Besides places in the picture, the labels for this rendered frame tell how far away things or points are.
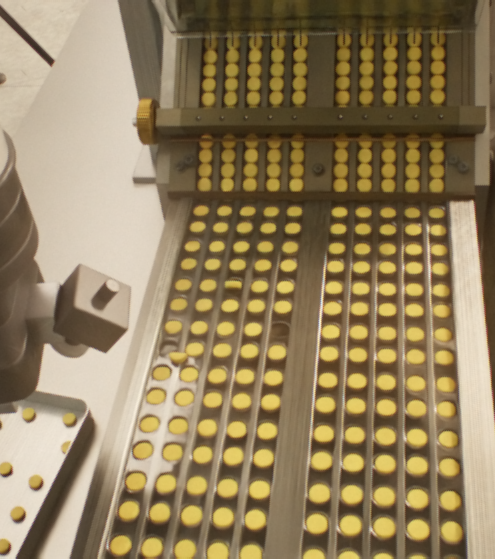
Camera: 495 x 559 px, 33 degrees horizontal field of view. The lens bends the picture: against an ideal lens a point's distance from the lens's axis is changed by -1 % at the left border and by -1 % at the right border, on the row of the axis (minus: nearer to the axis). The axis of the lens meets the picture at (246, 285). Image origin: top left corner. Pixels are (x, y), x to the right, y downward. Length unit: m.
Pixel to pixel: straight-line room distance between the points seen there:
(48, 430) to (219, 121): 0.28
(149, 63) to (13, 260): 0.50
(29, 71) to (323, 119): 2.28
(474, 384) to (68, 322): 0.23
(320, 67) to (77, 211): 0.35
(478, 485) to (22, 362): 0.24
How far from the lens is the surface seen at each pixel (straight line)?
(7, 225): 0.37
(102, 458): 0.49
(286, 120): 0.60
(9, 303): 0.39
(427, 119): 0.60
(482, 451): 0.47
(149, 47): 0.84
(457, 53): 0.64
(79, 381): 0.72
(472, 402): 0.49
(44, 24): 3.10
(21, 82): 2.79
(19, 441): 0.70
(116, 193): 0.90
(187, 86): 0.65
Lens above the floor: 1.34
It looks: 45 degrees down
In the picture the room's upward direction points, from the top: 8 degrees counter-clockwise
